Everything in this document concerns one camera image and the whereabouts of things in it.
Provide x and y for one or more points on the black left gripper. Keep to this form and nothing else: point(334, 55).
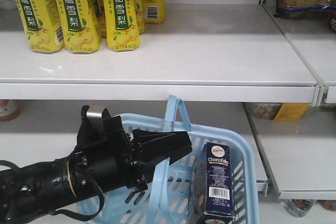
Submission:
point(104, 158)

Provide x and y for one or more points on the light blue shopping basket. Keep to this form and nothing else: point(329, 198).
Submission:
point(166, 200)

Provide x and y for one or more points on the dark blue Chocotello cookie box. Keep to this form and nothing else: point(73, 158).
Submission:
point(211, 190)

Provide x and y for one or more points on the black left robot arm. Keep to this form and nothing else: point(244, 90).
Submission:
point(43, 188)

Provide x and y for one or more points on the clear cookie tub yellow label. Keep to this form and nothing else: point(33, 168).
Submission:
point(279, 111)

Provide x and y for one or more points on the white supermarket shelf unit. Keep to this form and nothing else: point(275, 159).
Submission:
point(213, 54)

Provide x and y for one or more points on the yellow pear drink bottle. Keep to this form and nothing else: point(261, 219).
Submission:
point(79, 26)
point(42, 26)
point(121, 25)

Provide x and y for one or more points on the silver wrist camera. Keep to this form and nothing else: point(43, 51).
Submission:
point(95, 116)

